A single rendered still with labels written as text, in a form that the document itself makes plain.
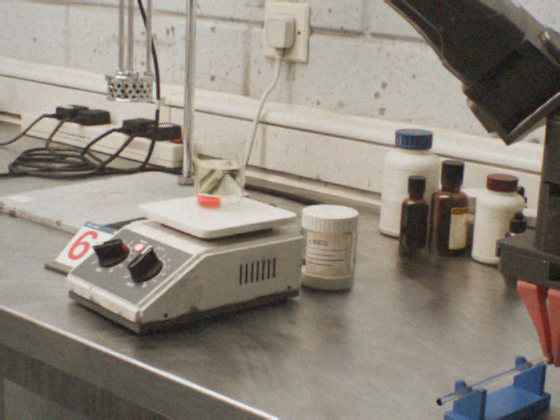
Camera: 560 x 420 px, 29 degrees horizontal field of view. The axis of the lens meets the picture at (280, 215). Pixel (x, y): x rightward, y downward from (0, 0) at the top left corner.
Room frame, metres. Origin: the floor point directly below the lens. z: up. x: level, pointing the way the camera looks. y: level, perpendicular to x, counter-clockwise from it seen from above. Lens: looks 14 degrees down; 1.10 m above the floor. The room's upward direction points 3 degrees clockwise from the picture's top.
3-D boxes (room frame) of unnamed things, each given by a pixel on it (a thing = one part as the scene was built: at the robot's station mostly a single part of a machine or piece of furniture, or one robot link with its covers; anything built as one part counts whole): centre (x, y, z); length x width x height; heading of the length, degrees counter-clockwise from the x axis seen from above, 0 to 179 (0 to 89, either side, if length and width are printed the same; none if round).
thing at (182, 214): (1.07, 0.06, 0.83); 0.12 x 0.12 x 0.01; 42
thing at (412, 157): (1.35, -0.16, 0.81); 0.07 x 0.07 x 0.13
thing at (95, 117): (1.84, 0.33, 0.80); 0.07 x 0.04 x 0.02; 139
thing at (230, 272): (1.05, 0.08, 0.79); 0.22 x 0.13 x 0.08; 132
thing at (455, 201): (1.27, -0.20, 0.80); 0.04 x 0.04 x 0.11
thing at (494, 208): (1.24, -0.25, 0.80); 0.06 x 0.06 x 0.10
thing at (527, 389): (0.80, -0.18, 0.77); 0.10 x 0.03 x 0.04; 135
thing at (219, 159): (1.08, 0.07, 0.87); 0.06 x 0.05 x 0.08; 119
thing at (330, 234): (1.12, -0.05, 0.79); 0.06 x 0.06 x 0.08
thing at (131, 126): (1.76, 0.24, 0.80); 0.07 x 0.04 x 0.02; 139
